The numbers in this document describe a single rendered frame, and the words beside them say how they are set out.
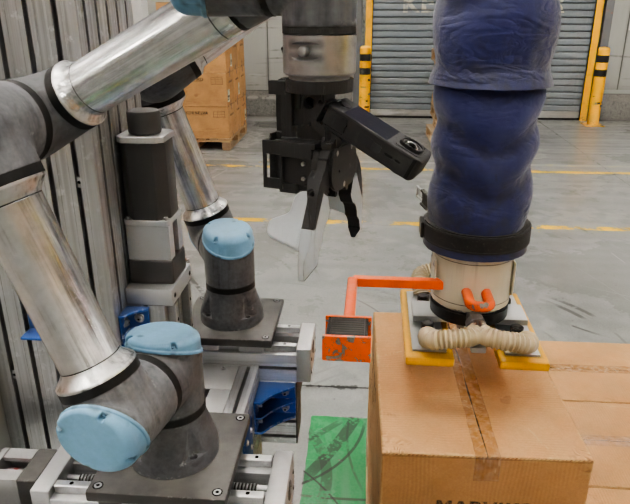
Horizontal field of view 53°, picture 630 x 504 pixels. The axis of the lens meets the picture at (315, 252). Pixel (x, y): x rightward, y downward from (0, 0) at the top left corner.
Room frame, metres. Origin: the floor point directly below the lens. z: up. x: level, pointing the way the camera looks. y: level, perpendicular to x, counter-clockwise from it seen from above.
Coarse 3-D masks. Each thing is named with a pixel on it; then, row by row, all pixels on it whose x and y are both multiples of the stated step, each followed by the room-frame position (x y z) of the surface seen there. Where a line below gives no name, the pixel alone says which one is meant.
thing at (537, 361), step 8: (512, 296) 1.42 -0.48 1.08; (520, 304) 1.38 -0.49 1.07; (528, 320) 1.30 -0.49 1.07; (496, 328) 1.25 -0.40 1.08; (504, 328) 1.25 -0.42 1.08; (512, 328) 1.21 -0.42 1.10; (520, 328) 1.20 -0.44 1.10; (528, 328) 1.26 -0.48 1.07; (496, 352) 1.16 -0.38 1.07; (504, 352) 1.16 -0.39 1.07; (512, 352) 1.15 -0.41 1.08; (536, 352) 1.15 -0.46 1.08; (504, 360) 1.12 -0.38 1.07; (512, 360) 1.12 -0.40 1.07; (520, 360) 1.12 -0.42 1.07; (528, 360) 1.12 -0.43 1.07; (536, 360) 1.12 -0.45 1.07; (544, 360) 1.12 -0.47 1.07; (504, 368) 1.12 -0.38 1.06; (512, 368) 1.12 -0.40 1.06; (520, 368) 1.12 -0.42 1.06; (528, 368) 1.11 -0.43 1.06; (536, 368) 1.11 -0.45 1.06; (544, 368) 1.11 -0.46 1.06
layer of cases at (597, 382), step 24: (552, 360) 2.00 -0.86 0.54; (576, 360) 2.00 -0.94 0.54; (600, 360) 2.00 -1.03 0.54; (624, 360) 2.00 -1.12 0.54; (576, 384) 1.84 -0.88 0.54; (600, 384) 1.84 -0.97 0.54; (624, 384) 1.84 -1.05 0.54; (576, 408) 1.71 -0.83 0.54; (600, 408) 1.71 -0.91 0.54; (624, 408) 1.71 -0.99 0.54; (600, 432) 1.59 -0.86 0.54; (624, 432) 1.59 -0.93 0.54; (600, 456) 1.48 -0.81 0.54; (624, 456) 1.48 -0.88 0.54; (600, 480) 1.38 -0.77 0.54; (624, 480) 1.38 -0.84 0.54
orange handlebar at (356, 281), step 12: (360, 276) 1.27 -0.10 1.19; (372, 276) 1.27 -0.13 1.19; (384, 276) 1.27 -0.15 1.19; (348, 288) 1.21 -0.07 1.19; (408, 288) 1.25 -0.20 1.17; (420, 288) 1.25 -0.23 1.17; (432, 288) 1.25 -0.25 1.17; (468, 288) 1.21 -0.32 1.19; (348, 300) 1.15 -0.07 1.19; (468, 300) 1.16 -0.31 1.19; (492, 300) 1.15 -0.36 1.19; (348, 312) 1.10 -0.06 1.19
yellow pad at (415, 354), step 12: (408, 300) 1.39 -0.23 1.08; (420, 300) 1.36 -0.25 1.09; (408, 312) 1.34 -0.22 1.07; (408, 324) 1.28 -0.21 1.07; (420, 324) 1.27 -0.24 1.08; (432, 324) 1.23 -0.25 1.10; (444, 324) 1.28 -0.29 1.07; (408, 336) 1.22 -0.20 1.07; (408, 348) 1.17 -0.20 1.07; (420, 348) 1.16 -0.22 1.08; (444, 348) 1.16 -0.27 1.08; (408, 360) 1.14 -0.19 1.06; (420, 360) 1.13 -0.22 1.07; (432, 360) 1.13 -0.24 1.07; (444, 360) 1.13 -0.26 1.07
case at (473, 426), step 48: (384, 336) 1.45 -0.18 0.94; (384, 384) 1.23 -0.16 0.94; (432, 384) 1.23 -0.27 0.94; (480, 384) 1.23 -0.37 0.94; (528, 384) 1.23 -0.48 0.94; (384, 432) 1.06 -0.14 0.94; (432, 432) 1.06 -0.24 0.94; (480, 432) 1.06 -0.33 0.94; (528, 432) 1.06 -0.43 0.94; (576, 432) 1.06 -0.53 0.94; (384, 480) 1.00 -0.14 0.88; (432, 480) 0.99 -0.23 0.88; (480, 480) 0.99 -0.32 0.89; (528, 480) 0.98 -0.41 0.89; (576, 480) 0.98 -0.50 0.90
